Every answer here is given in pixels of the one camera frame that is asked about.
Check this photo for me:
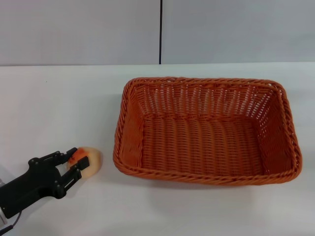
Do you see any black vertical wall seam strip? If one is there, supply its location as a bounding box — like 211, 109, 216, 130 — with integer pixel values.
158, 0, 163, 65

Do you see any orange woven wicker basket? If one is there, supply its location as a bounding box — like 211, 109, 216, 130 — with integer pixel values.
113, 76, 302, 185

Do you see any dark thin cable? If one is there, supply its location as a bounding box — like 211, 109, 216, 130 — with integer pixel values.
4, 210, 22, 226

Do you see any plush peach toy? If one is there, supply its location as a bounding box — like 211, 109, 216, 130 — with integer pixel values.
66, 146, 103, 178

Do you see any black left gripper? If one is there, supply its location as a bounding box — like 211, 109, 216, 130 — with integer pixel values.
0, 147, 90, 219

